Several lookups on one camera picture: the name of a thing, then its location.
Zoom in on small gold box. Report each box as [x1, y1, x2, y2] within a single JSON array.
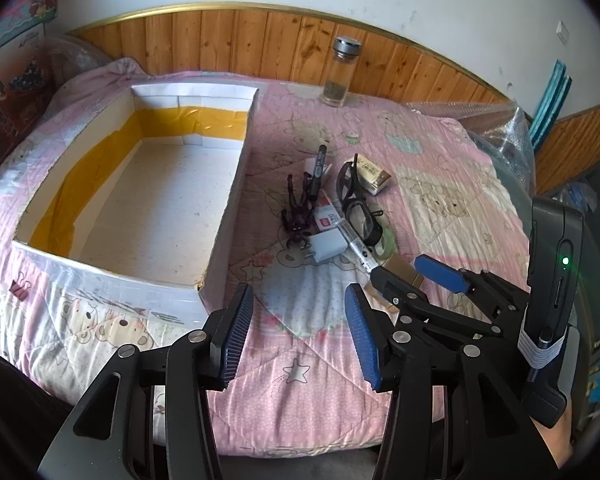
[[367, 255, 426, 323]]

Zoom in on black marker pen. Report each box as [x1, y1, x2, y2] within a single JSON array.
[[306, 145, 332, 197]]

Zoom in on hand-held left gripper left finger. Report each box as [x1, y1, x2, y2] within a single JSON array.
[[37, 284, 256, 480]]

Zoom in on dark plastic toy figure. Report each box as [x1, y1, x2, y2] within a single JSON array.
[[280, 172, 316, 232]]

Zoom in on pink binder clip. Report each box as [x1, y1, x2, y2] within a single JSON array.
[[10, 272, 34, 299]]

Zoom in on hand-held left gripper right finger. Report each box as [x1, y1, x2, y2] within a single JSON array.
[[344, 284, 563, 480]]

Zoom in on black glasses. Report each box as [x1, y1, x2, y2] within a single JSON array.
[[336, 159, 386, 251]]

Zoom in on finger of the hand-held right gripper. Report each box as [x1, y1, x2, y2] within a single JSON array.
[[414, 254, 533, 333], [371, 266, 523, 343]]

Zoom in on white cardboard box yellow tape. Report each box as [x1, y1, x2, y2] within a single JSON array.
[[11, 81, 261, 328]]

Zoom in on pink printed blanket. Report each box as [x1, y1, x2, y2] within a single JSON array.
[[0, 57, 536, 456]]

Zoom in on clear bubble wrap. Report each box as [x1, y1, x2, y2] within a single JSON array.
[[405, 102, 538, 196], [45, 37, 111, 86]]

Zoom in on blue boards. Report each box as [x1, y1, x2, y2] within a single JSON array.
[[527, 59, 573, 151]]

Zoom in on glass bottle metal lid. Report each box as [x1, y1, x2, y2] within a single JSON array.
[[321, 36, 363, 108]]

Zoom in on white charger plug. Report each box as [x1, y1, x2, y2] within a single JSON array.
[[300, 230, 348, 266]]

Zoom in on robot figures toy box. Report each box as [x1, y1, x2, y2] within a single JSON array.
[[0, 35, 56, 196]]

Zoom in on red and white small box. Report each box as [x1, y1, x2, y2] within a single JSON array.
[[314, 200, 343, 233]]

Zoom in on white slim pen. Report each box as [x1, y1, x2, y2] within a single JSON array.
[[337, 222, 381, 273]]

